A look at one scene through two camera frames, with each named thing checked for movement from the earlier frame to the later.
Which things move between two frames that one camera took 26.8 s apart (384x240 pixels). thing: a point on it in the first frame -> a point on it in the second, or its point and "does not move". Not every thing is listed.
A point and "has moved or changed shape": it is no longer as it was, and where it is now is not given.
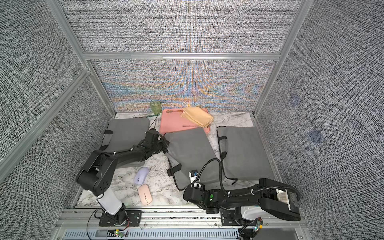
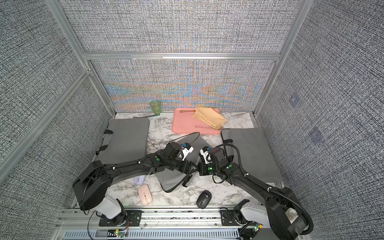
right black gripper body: x=201 y=190 -> x=208 y=169
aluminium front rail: x=84 y=224 does not move
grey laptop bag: x=124 y=134 does not move
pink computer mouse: x=145 y=194 does not move
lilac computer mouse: x=141 y=175 does not move
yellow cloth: x=197 y=115 -> x=209 y=116
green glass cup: x=156 y=107 does not move
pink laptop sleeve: x=171 y=120 -> x=184 y=122
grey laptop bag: x=188 y=151 has moved or changed shape
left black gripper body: x=161 y=146 -> x=178 y=164
